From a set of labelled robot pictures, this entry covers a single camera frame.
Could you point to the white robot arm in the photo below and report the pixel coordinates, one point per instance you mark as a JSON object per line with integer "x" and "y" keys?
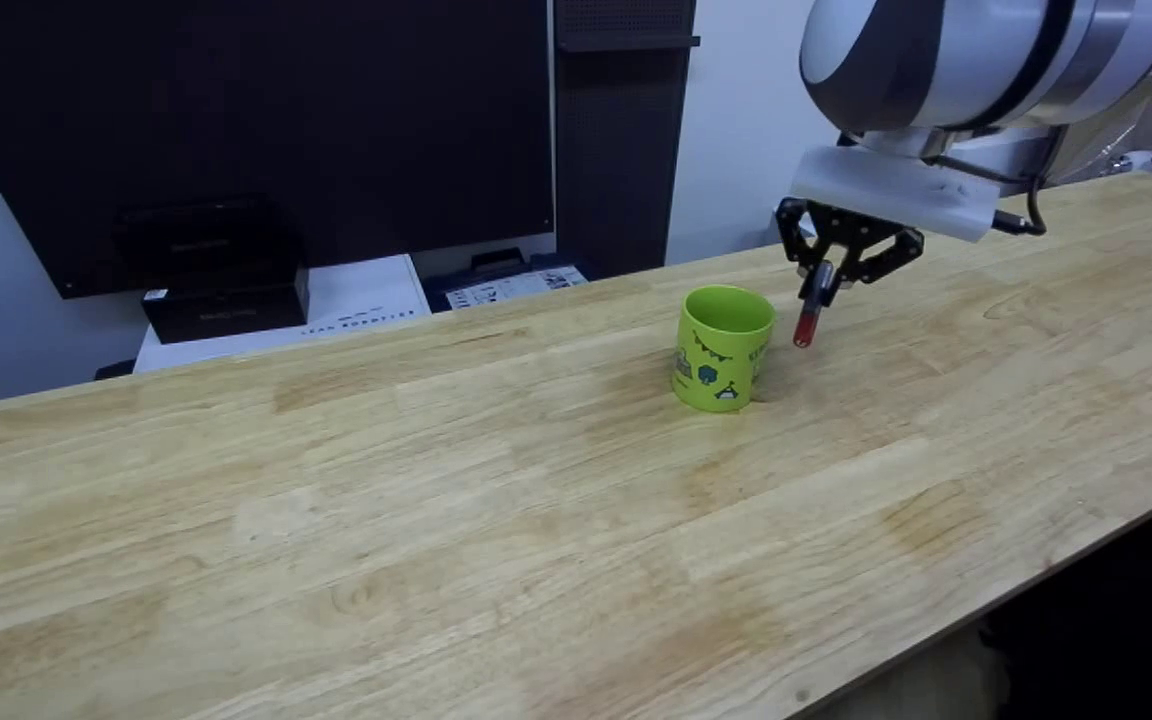
{"x": 901, "y": 82}

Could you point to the large black board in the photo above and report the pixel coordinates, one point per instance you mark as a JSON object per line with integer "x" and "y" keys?
{"x": 368, "y": 126}

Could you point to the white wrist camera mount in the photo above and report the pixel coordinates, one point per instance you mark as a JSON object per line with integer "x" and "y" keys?
{"x": 896, "y": 188}

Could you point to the brown cardboard box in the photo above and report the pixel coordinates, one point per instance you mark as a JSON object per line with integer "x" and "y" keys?
{"x": 1105, "y": 145}

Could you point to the red and grey marker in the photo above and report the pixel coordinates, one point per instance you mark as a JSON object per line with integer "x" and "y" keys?
{"x": 808, "y": 312}

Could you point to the black printer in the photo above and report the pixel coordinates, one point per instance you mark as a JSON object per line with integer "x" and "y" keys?
{"x": 215, "y": 269}

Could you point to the white box with print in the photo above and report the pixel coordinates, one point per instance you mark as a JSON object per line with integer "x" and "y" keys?
{"x": 340, "y": 301}

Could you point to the white paper booklet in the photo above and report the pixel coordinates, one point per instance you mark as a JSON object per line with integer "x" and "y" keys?
{"x": 516, "y": 285}

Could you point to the green plastic mug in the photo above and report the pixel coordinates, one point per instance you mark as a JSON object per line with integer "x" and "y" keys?
{"x": 721, "y": 346}

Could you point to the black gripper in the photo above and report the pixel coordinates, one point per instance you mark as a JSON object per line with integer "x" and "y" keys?
{"x": 869, "y": 245}

